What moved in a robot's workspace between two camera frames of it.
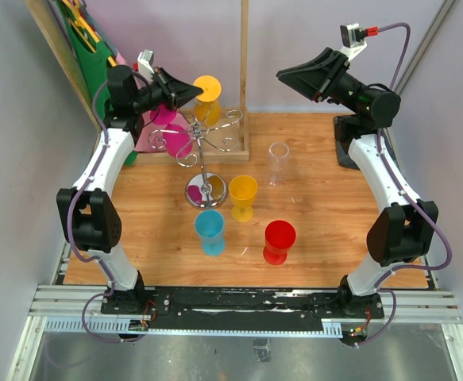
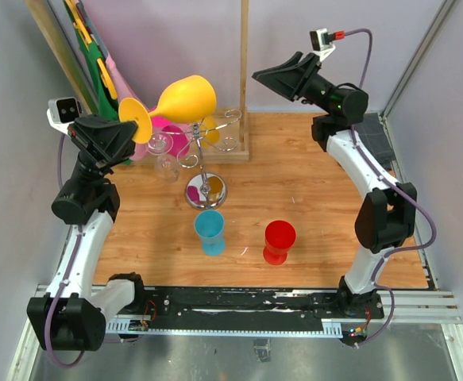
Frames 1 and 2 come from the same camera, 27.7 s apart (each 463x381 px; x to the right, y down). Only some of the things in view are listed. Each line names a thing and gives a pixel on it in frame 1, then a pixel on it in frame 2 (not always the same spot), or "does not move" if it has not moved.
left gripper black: [177, 92] → [107, 141]
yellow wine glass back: [207, 106] → [210, 133]
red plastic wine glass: [279, 236] does not move
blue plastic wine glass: [209, 225] does not move
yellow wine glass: [243, 190] → [188, 99]
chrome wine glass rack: [206, 190] does not move
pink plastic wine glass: [177, 140] does not move
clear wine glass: [279, 152] → [167, 166]
